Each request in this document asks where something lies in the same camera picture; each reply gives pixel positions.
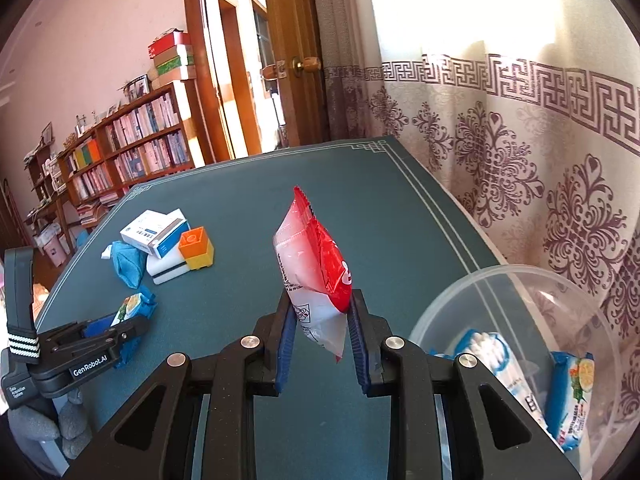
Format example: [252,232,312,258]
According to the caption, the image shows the cotton swab pack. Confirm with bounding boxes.
[452,330,551,436]

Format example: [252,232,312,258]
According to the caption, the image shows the wooden door frame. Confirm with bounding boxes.
[182,0,236,167]

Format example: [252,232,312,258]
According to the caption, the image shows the orange and yellow toy brick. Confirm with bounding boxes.
[178,226,215,272]

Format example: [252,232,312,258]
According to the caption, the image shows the wooden door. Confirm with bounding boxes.
[262,0,326,150]

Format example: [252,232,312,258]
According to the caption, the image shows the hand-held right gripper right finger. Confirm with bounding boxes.
[348,287,583,480]

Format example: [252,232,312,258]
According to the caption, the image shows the red and clear snack packet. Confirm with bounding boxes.
[272,186,353,363]

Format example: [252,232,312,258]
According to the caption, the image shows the rows of books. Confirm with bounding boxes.
[65,94,191,201]

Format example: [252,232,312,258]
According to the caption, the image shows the white rectangular block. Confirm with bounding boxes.
[146,255,190,286]

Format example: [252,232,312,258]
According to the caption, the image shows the clear plastic bowl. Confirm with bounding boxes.
[407,264,623,480]

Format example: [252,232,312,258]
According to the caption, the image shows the blue cloth pouch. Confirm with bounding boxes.
[101,241,148,289]

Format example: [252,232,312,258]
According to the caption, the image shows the red gift box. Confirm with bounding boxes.
[148,31,192,58]

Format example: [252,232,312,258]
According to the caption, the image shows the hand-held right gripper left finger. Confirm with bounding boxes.
[65,291,300,480]

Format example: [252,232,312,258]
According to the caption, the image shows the photo frame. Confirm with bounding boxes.
[122,75,151,103]

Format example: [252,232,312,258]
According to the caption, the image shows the small wooden shelf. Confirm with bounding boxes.
[22,140,71,221]

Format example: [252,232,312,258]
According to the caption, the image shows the white and blue box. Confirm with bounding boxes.
[149,208,192,260]

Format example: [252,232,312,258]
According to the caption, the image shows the tan gift box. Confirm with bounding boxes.
[151,67,197,91]

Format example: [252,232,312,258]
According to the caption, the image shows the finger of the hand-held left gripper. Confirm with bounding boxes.
[79,313,122,340]
[112,316,152,355]

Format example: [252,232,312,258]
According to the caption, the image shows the brass door handle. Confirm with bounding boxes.
[292,56,321,78]

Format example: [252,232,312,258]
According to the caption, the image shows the patterned white curtain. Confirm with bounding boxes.
[310,0,640,376]

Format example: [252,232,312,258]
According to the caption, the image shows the wooden bookshelf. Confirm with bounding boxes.
[56,81,198,221]

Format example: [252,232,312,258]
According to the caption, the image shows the white medicine box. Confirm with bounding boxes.
[120,210,173,256]

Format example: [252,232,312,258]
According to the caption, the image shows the blue snack packet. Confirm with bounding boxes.
[107,287,158,368]
[542,351,596,453]

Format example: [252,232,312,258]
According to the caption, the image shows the pink storage box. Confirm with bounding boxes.
[42,237,68,267]

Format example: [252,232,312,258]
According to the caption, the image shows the person's left hand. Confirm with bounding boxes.
[7,390,93,476]

